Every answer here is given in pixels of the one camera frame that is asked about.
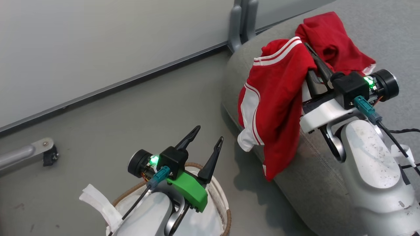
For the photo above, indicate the short grey partition foot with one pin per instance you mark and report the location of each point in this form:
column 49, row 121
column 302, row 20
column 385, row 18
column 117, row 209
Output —
column 235, row 29
column 251, row 19

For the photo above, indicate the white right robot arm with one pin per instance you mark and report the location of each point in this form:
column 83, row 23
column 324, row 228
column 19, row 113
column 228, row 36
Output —
column 370, row 164

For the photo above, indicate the long grey partition foot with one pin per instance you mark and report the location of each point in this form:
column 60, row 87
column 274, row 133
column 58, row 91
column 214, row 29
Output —
column 19, row 154

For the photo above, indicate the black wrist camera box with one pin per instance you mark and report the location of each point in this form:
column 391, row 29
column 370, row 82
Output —
column 172, row 160
column 349, row 88

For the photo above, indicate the grey metal partition post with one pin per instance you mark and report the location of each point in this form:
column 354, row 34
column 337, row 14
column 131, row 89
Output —
column 241, row 2

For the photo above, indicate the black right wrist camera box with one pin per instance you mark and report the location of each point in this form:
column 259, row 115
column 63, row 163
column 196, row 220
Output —
column 349, row 88

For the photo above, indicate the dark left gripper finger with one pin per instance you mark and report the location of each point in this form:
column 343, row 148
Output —
column 188, row 139
column 211, row 160

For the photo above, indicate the black caster wheel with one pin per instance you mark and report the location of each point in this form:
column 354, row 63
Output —
column 51, row 157

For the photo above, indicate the red and white jersey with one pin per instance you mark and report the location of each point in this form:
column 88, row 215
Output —
column 279, row 98

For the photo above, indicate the metal partition bottom rail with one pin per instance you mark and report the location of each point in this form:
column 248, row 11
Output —
column 115, row 87

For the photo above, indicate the brown wicker laundry basket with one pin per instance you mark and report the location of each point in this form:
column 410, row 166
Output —
column 227, row 218

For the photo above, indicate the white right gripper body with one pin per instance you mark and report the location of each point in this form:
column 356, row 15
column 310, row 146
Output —
column 323, row 113

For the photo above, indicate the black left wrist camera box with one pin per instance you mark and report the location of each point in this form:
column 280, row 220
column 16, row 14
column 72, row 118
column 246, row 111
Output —
column 172, row 160

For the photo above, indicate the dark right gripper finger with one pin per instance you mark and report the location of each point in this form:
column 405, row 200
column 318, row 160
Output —
column 320, row 62
column 315, row 84

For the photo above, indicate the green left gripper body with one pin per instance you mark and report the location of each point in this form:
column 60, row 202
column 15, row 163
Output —
column 192, row 191

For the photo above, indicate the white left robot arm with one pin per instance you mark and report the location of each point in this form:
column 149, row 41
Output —
column 147, row 216

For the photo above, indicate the grey fabric sofa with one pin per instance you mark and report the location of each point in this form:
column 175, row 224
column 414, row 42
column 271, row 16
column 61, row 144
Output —
column 393, row 32

